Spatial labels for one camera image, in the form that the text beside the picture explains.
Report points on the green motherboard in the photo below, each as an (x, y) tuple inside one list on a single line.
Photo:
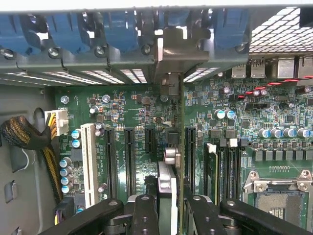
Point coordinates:
[(137, 105)]

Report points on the short black expansion slot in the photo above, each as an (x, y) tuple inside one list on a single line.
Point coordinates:
[(149, 140)]

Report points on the CPU socket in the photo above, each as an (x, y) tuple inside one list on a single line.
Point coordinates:
[(276, 205)]

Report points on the open black PC case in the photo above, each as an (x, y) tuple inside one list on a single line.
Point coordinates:
[(14, 171)]

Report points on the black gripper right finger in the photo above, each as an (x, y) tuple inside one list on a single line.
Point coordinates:
[(200, 218)]

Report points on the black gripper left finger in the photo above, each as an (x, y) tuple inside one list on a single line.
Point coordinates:
[(144, 218)]

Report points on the white expansion slot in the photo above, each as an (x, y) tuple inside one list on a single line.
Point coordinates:
[(89, 159)]

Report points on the blue card retention clip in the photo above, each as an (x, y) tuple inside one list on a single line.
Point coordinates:
[(178, 18), (119, 31), (14, 34), (230, 29), (66, 34)]

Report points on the black RAM slot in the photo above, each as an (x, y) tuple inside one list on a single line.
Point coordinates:
[(238, 171), (222, 171), (231, 171)]

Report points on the silver rear port block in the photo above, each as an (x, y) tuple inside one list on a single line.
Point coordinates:
[(239, 71), (286, 68), (258, 69), (305, 71)]

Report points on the white power connector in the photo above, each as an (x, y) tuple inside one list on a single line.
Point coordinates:
[(61, 120)]

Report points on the long black expansion slot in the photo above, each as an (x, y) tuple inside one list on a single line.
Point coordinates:
[(130, 159), (190, 151), (110, 159)]

